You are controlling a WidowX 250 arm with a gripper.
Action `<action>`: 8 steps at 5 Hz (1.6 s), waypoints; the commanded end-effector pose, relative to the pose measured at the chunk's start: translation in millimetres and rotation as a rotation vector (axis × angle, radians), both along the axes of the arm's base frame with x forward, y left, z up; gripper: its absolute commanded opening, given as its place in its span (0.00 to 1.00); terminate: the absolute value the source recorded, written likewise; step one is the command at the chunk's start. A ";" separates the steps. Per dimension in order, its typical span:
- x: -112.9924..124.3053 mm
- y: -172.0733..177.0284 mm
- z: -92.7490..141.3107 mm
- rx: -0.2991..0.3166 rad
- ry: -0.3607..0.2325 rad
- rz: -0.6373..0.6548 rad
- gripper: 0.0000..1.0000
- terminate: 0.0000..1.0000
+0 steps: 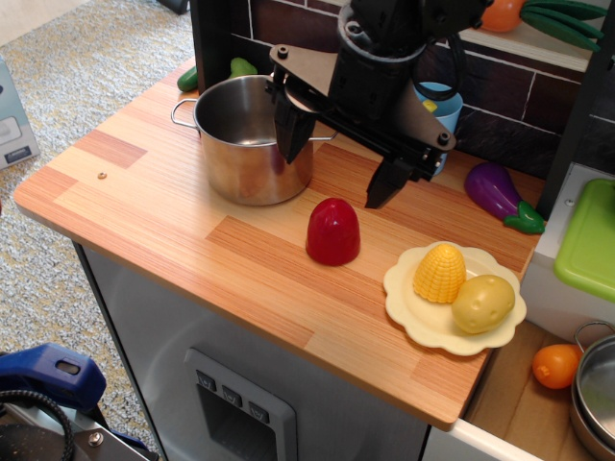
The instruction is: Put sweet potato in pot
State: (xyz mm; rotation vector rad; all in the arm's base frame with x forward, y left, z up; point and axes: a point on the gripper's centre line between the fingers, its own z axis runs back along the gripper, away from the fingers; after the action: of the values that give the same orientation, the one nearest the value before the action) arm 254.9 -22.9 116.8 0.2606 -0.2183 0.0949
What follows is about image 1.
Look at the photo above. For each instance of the black gripper with plate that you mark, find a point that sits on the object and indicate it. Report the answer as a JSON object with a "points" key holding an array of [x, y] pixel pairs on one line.
{"points": [[367, 97]]}

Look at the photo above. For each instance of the light blue plastic cup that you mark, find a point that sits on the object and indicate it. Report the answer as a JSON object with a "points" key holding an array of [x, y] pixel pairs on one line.
{"points": [[446, 111]]}

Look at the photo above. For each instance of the orange toy fruit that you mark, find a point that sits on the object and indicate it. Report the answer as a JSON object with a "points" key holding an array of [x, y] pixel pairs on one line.
{"points": [[555, 366]]}

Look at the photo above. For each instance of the cream scalloped plastic plate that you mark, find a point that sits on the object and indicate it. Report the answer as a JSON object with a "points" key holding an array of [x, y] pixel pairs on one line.
{"points": [[432, 324]]}

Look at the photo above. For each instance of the yellow toy corn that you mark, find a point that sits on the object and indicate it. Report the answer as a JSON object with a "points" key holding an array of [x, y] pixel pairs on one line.
{"points": [[440, 274]]}

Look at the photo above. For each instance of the grey box on floor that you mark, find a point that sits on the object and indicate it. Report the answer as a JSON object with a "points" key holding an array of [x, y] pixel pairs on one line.
{"points": [[18, 142]]}

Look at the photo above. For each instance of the grey toy dishwasher panel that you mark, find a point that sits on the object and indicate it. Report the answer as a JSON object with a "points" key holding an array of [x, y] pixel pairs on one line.
{"points": [[243, 420]]}

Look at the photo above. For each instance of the yellow toy potato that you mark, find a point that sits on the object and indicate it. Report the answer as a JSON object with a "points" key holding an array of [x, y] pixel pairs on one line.
{"points": [[482, 303]]}

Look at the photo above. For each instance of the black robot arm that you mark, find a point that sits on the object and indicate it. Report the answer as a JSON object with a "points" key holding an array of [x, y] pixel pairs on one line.
{"points": [[397, 28]]}

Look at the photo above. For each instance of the blue clamp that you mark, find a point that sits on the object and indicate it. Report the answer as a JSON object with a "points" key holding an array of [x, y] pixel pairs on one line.
{"points": [[49, 409]]}

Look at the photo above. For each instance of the purple toy eggplant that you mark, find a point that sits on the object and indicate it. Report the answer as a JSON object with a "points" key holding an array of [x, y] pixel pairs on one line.
{"points": [[491, 187]]}

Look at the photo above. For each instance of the green toy cucumber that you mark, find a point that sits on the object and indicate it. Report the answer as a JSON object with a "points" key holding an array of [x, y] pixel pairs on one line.
{"points": [[189, 80]]}

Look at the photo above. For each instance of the stainless steel pot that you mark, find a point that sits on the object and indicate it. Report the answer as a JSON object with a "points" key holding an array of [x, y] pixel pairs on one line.
{"points": [[235, 121]]}

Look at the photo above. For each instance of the green plastic cutting board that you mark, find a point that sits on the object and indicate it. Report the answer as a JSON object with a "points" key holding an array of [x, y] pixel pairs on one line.
{"points": [[585, 259]]}

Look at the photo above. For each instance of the steel pan in sink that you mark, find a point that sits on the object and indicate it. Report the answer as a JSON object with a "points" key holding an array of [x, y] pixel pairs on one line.
{"points": [[592, 393]]}

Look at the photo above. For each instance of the green toy pepper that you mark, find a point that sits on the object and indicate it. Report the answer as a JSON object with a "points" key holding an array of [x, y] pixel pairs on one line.
{"points": [[240, 67]]}

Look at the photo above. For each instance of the orange toy carrot with leaves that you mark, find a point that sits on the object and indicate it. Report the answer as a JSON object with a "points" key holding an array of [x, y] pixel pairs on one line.
{"points": [[564, 20]]}

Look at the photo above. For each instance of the red toy sweet potato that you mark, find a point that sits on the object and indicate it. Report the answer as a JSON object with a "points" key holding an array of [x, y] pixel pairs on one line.
{"points": [[333, 233]]}

